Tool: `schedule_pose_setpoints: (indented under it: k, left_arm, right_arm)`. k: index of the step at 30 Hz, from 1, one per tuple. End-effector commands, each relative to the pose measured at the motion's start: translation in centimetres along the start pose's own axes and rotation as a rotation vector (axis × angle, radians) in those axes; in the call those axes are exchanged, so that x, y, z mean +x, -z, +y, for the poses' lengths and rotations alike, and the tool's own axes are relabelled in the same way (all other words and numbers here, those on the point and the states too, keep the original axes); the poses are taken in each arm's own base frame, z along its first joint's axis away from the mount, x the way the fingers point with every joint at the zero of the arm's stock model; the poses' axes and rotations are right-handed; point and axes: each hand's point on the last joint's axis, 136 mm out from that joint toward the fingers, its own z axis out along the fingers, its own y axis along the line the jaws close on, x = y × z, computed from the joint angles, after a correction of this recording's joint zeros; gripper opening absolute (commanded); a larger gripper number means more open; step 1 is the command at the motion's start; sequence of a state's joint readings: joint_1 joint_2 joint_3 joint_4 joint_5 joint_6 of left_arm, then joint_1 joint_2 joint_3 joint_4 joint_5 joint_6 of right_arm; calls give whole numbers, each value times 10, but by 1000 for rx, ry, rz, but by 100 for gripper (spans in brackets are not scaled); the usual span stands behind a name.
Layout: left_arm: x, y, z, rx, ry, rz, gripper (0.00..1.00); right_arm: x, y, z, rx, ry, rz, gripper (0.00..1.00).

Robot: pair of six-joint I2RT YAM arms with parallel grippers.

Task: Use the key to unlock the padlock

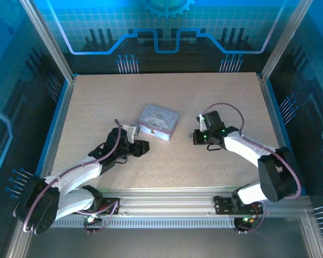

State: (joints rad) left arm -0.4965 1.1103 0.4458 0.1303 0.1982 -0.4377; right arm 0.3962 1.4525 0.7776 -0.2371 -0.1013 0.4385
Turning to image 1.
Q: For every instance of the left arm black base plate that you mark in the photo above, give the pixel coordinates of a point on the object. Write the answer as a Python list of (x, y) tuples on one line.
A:
[(109, 202)]

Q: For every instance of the aluminium table side rail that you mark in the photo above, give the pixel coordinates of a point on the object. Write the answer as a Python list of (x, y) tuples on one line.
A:
[(277, 118), (59, 129)]

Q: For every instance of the aluminium lower frame rail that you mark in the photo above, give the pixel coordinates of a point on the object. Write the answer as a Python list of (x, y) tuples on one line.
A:
[(316, 236), (19, 246)]

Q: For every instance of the cartoon print tin box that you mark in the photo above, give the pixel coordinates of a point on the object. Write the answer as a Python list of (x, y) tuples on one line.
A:
[(157, 121)]

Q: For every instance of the aluminium frame post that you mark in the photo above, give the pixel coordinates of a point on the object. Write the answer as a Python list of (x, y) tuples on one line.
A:
[(48, 40), (285, 40)]

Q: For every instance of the aluminium mounting rail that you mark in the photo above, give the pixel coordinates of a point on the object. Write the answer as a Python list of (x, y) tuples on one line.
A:
[(164, 204)]

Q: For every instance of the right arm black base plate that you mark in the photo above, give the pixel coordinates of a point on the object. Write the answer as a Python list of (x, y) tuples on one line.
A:
[(223, 205)]

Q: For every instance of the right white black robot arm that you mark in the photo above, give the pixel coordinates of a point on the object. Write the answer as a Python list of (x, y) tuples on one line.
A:
[(242, 150)]

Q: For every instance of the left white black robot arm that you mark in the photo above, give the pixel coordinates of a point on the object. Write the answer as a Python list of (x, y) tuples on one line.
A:
[(78, 174)]

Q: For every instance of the small circuit board with lights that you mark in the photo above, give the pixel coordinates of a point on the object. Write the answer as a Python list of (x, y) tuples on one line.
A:
[(92, 219), (246, 221)]

